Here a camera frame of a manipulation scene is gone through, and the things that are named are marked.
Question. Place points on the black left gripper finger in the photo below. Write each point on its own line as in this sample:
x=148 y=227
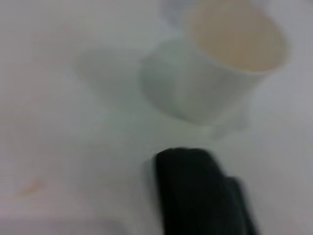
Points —
x=244 y=210

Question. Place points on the dark blue rag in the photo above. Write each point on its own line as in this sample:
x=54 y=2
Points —
x=190 y=191

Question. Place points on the white paper cup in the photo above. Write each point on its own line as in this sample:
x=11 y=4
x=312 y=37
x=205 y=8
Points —
x=195 y=80

